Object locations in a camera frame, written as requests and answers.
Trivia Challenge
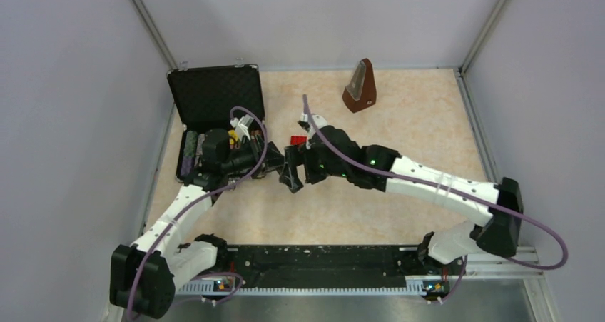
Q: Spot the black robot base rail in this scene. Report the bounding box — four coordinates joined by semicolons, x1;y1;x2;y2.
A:
156;234;467;304

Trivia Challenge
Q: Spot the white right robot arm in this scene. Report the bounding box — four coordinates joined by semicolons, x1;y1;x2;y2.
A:
278;126;522;273

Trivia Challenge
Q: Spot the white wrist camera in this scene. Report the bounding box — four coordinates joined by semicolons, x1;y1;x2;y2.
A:
298;113;330;134
230;114;255;141

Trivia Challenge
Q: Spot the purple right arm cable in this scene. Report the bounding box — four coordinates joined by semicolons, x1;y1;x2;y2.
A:
301;94;569;304

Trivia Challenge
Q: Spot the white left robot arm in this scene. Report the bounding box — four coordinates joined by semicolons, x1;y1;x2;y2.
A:
109;125;271;318

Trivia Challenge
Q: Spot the red toy brick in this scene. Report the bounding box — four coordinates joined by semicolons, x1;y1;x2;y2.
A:
290;136;307;146

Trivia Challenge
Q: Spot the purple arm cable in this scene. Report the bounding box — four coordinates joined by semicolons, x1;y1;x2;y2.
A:
125;106;270;322
301;94;569;304

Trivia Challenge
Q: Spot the brown wooden metronome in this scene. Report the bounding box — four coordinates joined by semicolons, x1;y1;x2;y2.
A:
342;58;377;114

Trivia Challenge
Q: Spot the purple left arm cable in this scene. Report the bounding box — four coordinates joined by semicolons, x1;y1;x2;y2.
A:
125;106;270;322

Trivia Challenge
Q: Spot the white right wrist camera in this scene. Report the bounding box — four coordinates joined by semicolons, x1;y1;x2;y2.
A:
298;113;330;134

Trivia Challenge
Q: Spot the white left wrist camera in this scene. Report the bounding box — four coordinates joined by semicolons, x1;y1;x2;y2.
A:
230;114;255;141

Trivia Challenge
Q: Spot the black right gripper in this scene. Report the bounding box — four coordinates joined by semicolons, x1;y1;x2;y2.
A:
281;141;350;188

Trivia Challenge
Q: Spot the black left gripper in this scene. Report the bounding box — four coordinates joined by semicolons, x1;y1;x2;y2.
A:
222;133;286;176

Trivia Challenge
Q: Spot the black poker chip case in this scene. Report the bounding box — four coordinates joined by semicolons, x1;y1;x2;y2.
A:
166;64;266;182

